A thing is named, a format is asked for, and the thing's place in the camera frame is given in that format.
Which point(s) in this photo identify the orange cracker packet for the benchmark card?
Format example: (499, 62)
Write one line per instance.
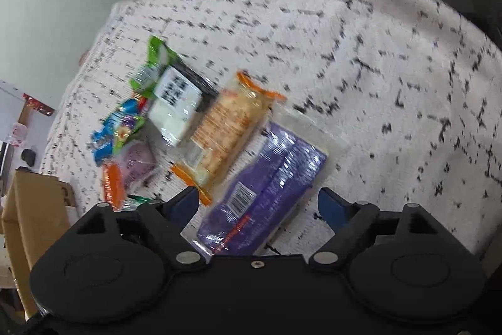
(227, 127)

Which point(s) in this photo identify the red packet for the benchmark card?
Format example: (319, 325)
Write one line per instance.
(37, 105)

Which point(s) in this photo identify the white and black snack packet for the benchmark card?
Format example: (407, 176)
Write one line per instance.
(174, 111)

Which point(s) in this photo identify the blue candy packet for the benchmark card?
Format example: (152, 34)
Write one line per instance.
(113, 131)

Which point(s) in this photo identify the black slipper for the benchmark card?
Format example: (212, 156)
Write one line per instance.
(29, 157)

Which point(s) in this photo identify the purple snack packet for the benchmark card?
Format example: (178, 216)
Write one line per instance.
(259, 193)

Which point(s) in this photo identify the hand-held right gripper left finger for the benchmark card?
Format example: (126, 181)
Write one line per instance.
(183, 204)

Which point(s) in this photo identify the small green candy packet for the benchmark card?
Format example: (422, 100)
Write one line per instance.
(137, 200)

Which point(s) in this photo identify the clear-wrapped purple round snack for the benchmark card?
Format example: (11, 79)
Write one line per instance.
(137, 160)

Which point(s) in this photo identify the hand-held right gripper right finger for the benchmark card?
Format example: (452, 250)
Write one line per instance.
(330, 207)

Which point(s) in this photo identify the red candy bar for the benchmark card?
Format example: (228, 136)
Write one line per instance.
(113, 186)

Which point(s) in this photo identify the pink plastic bag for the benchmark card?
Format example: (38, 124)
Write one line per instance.
(17, 133)

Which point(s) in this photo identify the white black-patterned blanket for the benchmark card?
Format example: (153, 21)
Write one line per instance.
(353, 84)

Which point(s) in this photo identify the cardboard box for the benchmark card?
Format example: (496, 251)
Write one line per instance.
(35, 217)

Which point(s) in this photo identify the green snack packet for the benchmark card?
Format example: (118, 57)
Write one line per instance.
(157, 54)

